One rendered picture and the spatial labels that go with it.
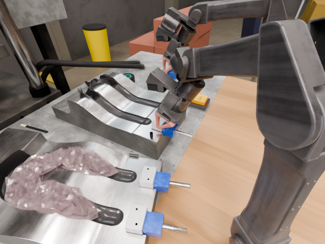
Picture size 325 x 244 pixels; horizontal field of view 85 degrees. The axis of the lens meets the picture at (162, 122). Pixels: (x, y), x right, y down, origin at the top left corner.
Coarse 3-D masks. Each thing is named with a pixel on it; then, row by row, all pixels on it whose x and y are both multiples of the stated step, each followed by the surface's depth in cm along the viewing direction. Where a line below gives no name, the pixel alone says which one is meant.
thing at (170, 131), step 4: (160, 120) 58; (152, 124) 58; (160, 124) 56; (176, 124) 58; (152, 128) 59; (156, 128) 58; (164, 128) 57; (168, 128) 57; (172, 128) 57; (176, 128) 58; (160, 132) 58; (164, 132) 58; (168, 132) 57; (172, 132) 56; (176, 132) 57; (180, 132) 57; (168, 136) 58; (172, 136) 57; (188, 136) 56
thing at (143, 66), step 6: (84, 66) 97; (90, 66) 99; (96, 66) 100; (102, 66) 101; (108, 66) 103; (114, 66) 105; (120, 66) 106; (126, 66) 108; (132, 66) 110; (138, 66) 112; (144, 66) 114
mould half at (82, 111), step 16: (128, 80) 79; (80, 96) 66; (112, 96) 71; (144, 96) 75; (160, 96) 75; (64, 112) 71; (80, 112) 66; (96, 112) 64; (144, 112) 66; (96, 128) 67; (112, 128) 62; (128, 128) 60; (144, 128) 59; (128, 144) 63; (144, 144) 58; (160, 144) 58
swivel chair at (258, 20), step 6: (246, 18) 192; (252, 18) 174; (258, 18) 167; (246, 24) 193; (252, 24) 174; (258, 24) 170; (246, 30) 194; (252, 30) 175; (258, 30) 174; (246, 36) 195; (252, 78) 211
